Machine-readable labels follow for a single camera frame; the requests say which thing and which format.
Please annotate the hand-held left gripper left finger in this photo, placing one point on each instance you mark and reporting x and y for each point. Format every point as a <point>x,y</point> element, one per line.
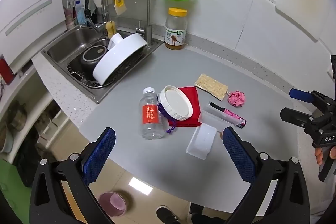
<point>99,155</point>

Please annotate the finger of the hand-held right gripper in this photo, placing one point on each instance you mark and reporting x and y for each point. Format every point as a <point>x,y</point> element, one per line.
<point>296,115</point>
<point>300,95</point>

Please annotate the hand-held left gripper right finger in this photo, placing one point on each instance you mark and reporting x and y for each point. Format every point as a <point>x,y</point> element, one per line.
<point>239,155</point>

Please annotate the person's right hand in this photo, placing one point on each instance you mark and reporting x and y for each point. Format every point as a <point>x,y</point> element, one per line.
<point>319,155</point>

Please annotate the clear plastic box lid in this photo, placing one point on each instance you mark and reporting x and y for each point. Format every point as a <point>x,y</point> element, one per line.
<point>200,141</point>

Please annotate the clear plastic box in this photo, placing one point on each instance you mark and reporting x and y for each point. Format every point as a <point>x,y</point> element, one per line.
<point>212,116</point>

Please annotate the pink bin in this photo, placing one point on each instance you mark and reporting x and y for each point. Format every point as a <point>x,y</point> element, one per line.
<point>113,203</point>

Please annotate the crumpled pink glove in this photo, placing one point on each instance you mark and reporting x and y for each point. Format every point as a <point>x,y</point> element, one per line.
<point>236,99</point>

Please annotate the clear bottle with red label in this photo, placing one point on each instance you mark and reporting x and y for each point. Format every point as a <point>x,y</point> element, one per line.
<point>151,115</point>

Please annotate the red cloth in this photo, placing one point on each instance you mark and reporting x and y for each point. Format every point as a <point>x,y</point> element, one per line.
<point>194,100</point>

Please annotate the beige loofah sponge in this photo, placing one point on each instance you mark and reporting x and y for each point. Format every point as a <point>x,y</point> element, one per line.
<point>211,85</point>

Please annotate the large white jar lid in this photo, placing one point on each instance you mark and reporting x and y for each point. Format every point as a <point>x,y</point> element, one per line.
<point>176,102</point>

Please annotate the person's black shoe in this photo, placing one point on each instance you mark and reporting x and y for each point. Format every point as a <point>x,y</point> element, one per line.
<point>166,216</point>

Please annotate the white round pot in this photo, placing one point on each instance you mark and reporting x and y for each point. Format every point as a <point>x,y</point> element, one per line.
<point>118,58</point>

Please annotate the black frying pan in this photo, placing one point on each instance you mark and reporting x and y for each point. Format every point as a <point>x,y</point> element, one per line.
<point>93,54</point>

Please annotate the stainless steel sink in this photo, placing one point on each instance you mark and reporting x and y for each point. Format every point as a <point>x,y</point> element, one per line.
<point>65,43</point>

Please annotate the yellow sponge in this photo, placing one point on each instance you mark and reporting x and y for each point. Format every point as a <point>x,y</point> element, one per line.
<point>110,28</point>

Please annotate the red item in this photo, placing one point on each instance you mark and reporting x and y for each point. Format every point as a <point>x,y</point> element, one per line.
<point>5,69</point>

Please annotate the honey jar with yellow lid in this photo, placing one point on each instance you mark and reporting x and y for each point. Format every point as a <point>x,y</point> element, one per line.
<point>175,29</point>

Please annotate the pink bottle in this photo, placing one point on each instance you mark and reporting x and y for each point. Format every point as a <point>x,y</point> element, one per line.
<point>69,18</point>

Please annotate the blue bottle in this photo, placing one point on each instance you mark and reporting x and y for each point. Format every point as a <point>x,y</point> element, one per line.
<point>82,15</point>

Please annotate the slim steel faucet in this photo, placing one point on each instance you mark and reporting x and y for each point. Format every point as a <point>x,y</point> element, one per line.
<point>148,16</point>

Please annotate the white kitchen appliance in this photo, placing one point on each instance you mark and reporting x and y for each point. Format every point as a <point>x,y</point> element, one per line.
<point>29,8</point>

